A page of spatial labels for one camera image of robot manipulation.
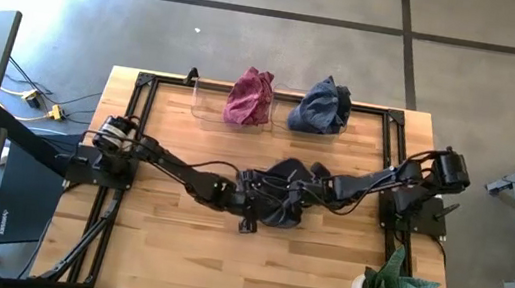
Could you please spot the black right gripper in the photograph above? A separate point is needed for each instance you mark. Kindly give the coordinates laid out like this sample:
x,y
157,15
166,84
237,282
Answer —
x,y
319,185

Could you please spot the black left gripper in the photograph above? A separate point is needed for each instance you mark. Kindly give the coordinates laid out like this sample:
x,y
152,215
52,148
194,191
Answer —
x,y
250,198

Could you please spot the dark navy cap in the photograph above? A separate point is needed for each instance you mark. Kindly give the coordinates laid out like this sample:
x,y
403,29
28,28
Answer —
x,y
287,216

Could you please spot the blue denim cap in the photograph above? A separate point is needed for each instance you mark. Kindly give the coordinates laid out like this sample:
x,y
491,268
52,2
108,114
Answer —
x,y
313,106
343,105

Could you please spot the maroon cap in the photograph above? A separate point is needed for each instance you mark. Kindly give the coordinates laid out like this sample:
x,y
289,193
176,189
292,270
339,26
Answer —
x,y
237,106
264,99

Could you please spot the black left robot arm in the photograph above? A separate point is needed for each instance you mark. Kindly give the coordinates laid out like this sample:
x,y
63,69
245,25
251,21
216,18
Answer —
x,y
182,174

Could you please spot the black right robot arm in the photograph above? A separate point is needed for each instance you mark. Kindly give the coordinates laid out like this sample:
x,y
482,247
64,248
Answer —
x,y
368,185

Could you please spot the clear plastic bin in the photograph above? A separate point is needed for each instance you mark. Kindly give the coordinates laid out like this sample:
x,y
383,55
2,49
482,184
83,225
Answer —
x,y
204,106
277,116

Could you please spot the small black clamp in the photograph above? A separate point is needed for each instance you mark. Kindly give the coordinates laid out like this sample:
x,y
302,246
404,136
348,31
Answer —
x,y
191,75

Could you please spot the yellow power plug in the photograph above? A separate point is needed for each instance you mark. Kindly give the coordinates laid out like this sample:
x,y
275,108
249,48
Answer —
x,y
32,97
56,112

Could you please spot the black closed laptop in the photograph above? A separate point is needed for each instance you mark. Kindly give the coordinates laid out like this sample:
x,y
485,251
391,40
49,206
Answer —
x,y
27,202

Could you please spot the black support strut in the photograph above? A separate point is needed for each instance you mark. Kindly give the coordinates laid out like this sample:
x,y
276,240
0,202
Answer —
x,y
26,137

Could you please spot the black aluminium frame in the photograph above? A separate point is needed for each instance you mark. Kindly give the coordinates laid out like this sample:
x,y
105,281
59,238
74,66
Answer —
x,y
165,79

